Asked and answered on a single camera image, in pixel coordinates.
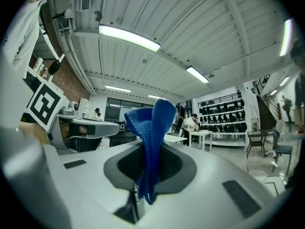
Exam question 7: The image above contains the white cabinet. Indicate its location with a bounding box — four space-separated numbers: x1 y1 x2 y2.
78 98 91 119

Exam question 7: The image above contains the white ceiling air vent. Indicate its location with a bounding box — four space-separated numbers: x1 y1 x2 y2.
80 0 92 12

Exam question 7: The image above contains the dark staircase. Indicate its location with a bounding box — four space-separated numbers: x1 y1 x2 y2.
255 74 282 133

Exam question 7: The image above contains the blue chair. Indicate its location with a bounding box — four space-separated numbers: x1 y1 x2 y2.
271 127 293 175

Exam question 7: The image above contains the black bag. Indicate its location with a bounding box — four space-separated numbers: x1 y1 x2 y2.
48 59 61 76

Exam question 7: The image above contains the person's left forearm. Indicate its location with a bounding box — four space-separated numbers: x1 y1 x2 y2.
18 122 52 145

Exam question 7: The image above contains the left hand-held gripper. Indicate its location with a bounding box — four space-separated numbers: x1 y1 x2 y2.
25 82 121 156

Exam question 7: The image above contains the white wall shelf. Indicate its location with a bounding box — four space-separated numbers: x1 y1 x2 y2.
26 25 65 83

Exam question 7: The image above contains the blue cloth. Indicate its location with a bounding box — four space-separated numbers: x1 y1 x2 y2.
124 98 177 206

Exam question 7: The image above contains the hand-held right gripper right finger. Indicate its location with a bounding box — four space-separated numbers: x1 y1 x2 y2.
137 141 286 229

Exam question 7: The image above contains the white table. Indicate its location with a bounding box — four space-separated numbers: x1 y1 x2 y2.
163 134 188 145
189 130 213 151

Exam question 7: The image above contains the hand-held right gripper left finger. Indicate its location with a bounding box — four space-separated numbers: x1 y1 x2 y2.
42 139 145 229

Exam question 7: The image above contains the white wire basket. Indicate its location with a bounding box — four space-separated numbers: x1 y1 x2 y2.
249 169 269 183

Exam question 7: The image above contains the wall silhouette picture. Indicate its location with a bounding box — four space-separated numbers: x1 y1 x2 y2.
281 94 294 123

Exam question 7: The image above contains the row of black bags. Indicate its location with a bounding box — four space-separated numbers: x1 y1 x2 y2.
199 99 248 133

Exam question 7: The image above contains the dark framed window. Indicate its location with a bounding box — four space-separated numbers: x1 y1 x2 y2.
105 97 155 123

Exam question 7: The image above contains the white storage rack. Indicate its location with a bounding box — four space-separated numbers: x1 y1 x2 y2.
197 98 248 147

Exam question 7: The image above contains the person's white shirt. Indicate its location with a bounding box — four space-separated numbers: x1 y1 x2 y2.
0 0 45 80

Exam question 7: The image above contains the white bottle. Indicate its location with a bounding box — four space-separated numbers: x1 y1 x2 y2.
33 57 44 73

